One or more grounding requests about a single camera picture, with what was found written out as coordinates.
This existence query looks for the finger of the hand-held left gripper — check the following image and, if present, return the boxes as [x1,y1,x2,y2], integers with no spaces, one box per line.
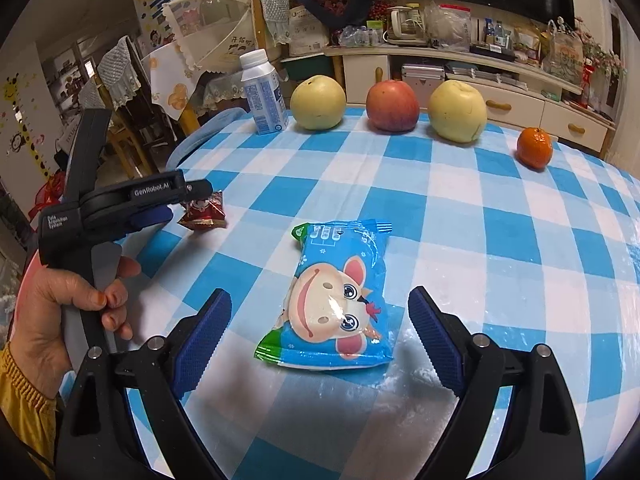
[122,207,173,233]
[122,171,213,211]

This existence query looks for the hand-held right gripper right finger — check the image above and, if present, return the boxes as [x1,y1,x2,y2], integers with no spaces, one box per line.
[408,286,586,480]

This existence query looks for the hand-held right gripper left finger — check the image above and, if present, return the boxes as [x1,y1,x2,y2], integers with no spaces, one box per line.
[55,288,232,480]

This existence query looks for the dark red patterned snack wrapper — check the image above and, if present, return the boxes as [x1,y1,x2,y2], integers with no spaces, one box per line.
[177,191,228,232]

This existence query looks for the blue cartoon snack packet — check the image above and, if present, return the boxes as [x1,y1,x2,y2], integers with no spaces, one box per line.
[254,218,396,372]

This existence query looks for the person's left forearm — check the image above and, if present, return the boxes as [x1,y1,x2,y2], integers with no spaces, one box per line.
[0,342,60,478]

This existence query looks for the person's left hand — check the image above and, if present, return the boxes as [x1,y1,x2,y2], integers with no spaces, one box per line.
[10,257,141,396]

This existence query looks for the light blue padded chair back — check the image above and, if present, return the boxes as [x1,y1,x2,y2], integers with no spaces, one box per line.
[167,107,249,171]

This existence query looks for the blue white checkered tablecloth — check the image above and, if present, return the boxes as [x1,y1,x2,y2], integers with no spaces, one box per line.
[115,105,640,480]

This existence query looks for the orange print table cover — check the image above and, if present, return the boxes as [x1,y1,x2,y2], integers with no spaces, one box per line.
[147,42,202,122]

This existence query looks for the lace trim cloth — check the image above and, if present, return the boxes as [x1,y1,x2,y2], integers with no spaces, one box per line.
[192,72,249,117]

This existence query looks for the wooden chair with crochet cover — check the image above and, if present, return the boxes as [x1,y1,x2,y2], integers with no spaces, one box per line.
[250,0,292,61]
[97,37,152,171]

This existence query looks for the white milk bottle blue label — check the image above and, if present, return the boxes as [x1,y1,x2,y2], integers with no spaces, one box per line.
[239,50,290,136]

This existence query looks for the left yellow-green apple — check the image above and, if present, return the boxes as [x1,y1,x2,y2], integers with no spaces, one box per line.
[290,74,347,132]

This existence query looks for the yellow-green apple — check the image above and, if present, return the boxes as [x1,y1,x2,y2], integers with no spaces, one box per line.
[290,74,347,132]
[427,80,487,143]

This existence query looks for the orange tangerine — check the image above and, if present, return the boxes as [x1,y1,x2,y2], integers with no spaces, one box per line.
[516,127,554,170]

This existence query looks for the white sack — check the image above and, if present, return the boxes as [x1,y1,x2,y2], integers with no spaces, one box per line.
[287,5,332,57]

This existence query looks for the right yellow-green apple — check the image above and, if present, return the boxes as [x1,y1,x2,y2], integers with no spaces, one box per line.
[427,80,487,143]

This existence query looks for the red apple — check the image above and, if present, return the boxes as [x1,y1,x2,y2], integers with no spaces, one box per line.
[366,79,421,133]

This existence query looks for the white TV cabinet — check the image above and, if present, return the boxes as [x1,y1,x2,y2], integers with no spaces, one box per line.
[325,42,617,154]

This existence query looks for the silver case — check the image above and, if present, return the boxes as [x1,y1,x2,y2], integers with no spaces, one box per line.
[402,64,447,92]

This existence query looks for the pack of small bottles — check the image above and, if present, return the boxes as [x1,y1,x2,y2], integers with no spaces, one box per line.
[340,25,387,47]

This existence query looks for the dark blue flower bouquet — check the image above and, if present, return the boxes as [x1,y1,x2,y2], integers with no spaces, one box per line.
[292,0,382,29]

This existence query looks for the red berry branch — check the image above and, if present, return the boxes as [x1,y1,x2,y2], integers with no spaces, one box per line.
[370,0,397,24]

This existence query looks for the glass electric kettle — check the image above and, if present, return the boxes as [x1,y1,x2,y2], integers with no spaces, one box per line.
[385,5,427,44]

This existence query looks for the clear plastic bag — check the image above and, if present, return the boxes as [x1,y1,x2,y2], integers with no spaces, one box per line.
[425,2,474,52]

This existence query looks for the printed gift bag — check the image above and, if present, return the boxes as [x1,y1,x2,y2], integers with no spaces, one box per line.
[542,20,587,79]

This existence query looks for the artificial flowers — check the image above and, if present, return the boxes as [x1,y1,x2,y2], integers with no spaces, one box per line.
[575,15,627,111]

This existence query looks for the giraffe wall sticker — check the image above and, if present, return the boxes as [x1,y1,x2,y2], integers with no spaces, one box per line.
[0,72,52,181]

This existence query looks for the blue wall poster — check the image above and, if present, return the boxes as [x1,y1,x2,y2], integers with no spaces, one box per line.
[135,0,177,52]

